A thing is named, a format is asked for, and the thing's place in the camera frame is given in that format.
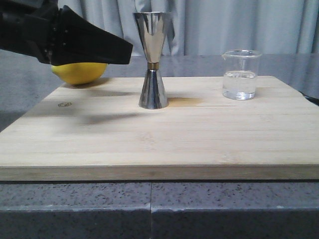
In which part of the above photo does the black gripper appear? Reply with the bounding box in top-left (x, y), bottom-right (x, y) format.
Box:
top-left (0, 0), bottom-right (133, 65)

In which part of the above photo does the wooden cutting board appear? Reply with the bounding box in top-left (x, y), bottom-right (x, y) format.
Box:
top-left (0, 76), bottom-right (319, 181)

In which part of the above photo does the small glass beaker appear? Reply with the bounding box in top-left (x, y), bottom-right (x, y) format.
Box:
top-left (222, 49), bottom-right (262, 100)

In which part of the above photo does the grey curtain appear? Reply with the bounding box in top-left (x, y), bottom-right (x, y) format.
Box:
top-left (58, 0), bottom-right (319, 56)

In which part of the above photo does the yellow lemon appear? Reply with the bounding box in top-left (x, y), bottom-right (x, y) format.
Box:
top-left (51, 62), bottom-right (108, 85)

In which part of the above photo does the steel double jigger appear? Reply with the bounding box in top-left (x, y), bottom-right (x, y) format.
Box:
top-left (133, 12), bottom-right (171, 110)

